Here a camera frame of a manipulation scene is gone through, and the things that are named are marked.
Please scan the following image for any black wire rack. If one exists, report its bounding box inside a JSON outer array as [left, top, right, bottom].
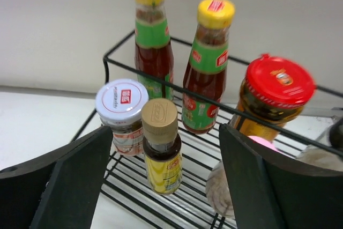
[[70, 30, 343, 229]]

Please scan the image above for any green label sauce bottle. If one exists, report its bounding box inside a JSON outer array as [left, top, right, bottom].
[[135, 0, 174, 83]]

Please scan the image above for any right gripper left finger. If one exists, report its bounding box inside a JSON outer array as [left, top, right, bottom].
[[1, 126, 113, 228]]

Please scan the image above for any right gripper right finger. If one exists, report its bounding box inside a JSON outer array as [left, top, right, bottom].
[[219, 124, 342, 228]]

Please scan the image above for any small yellow brown bottle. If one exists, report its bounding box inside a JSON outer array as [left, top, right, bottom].
[[141, 98, 182, 195]]

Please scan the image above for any red lid dark jar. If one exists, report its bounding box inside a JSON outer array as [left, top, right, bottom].
[[236, 54, 316, 128]]

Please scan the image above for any pink cap spice shaker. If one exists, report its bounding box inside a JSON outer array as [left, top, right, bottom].
[[205, 135, 281, 219]]

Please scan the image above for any black cap spice shaker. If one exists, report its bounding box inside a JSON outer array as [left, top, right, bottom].
[[296, 118, 342, 171]]

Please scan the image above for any white lid glass jar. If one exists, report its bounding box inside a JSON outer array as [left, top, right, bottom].
[[95, 78, 149, 156]]

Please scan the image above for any red green sauce bottle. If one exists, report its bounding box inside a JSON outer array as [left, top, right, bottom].
[[182, 0, 235, 134]]

